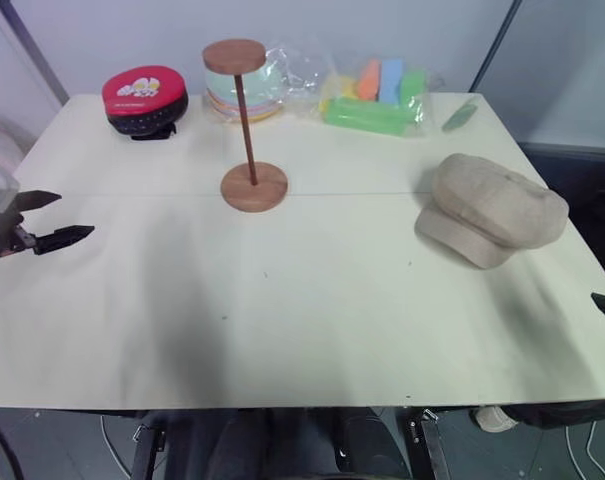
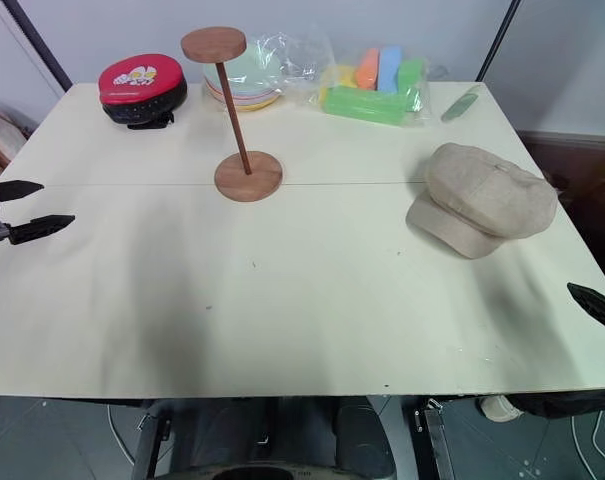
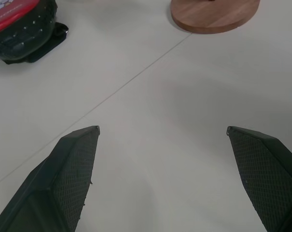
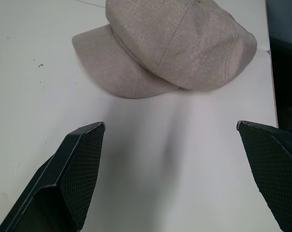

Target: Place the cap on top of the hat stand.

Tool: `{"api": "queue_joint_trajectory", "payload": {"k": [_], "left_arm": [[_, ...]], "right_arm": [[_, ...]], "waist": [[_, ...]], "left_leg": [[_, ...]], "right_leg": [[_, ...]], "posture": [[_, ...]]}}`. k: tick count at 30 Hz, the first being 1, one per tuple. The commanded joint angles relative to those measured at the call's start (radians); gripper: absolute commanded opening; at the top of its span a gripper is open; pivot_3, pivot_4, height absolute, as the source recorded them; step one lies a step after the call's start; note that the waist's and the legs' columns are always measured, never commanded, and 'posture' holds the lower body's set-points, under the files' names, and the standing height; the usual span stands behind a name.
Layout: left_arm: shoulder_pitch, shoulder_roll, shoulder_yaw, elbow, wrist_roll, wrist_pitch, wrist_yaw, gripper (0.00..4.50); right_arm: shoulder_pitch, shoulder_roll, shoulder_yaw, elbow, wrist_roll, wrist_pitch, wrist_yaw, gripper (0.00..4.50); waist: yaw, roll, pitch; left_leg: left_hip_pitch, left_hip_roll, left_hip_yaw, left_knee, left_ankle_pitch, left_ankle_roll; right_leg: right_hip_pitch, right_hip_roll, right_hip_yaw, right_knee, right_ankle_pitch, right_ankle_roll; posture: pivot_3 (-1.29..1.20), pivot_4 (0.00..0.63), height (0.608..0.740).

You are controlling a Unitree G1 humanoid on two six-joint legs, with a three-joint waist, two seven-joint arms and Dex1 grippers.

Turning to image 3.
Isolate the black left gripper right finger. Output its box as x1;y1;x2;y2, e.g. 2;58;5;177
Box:
226;126;292;232

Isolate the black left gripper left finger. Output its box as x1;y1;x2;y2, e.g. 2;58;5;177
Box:
0;125;101;232

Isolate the round wooden base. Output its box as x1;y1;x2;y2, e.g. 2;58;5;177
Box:
170;0;261;34

